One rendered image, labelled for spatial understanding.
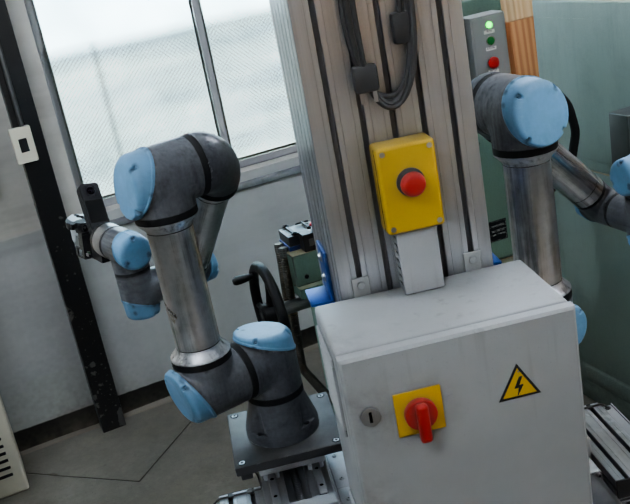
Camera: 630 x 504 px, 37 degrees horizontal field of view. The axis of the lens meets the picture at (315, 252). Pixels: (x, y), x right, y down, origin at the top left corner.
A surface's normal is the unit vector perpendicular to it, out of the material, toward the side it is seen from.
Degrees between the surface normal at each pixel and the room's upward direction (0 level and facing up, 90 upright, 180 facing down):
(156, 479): 0
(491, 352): 90
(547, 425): 91
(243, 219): 90
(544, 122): 82
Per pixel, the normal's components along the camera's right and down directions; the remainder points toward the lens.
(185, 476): -0.18, -0.92
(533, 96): 0.37, 0.14
